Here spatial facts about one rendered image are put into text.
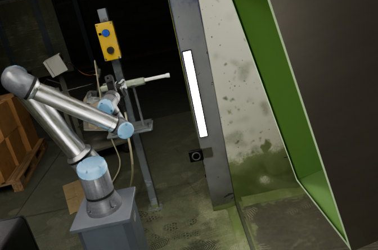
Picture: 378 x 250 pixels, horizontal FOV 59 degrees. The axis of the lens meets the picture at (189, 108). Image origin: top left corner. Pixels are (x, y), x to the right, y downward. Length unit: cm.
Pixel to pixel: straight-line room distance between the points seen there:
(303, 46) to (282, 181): 166
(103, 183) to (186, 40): 105
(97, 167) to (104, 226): 29
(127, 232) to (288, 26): 127
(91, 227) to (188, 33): 129
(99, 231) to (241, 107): 124
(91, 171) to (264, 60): 104
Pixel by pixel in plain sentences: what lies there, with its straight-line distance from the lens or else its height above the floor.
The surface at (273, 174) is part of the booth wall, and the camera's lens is 268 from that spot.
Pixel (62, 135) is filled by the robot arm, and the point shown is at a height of 106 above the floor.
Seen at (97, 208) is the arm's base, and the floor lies 69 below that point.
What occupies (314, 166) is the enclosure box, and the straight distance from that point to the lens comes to 215.
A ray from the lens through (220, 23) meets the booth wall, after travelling 226.
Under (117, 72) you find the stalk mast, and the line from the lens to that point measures 252.
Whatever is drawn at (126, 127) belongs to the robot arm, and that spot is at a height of 103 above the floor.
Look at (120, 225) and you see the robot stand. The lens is 182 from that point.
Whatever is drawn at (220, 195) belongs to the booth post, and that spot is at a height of 13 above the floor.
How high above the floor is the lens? 162
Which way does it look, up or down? 18 degrees down
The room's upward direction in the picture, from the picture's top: 12 degrees counter-clockwise
